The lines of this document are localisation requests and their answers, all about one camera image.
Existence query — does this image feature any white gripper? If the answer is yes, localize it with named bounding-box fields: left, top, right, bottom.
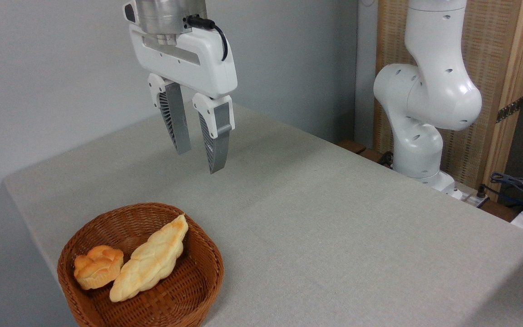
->
left=128, top=24, right=238, bottom=174

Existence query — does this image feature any round orange bread roll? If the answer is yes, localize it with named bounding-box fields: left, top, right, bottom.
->
left=74, top=245, right=124, bottom=290

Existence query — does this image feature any long pale braided bread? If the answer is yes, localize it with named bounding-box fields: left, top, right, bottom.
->
left=109, top=214, right=189, bottom=303

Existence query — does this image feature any brown wicker basket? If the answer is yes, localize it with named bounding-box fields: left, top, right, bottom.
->
left=57, top=203, right=224, bottom=327

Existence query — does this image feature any metal hinge on panel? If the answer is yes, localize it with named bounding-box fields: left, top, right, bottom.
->
left=496, top=96, right=523, bottom=123

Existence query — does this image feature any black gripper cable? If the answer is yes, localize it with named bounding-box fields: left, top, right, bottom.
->
left=186, top=15, right=229, bottom=62

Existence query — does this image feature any dark cable bundle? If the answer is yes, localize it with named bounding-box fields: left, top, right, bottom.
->
left=490, top=172, right=523, bottom=214

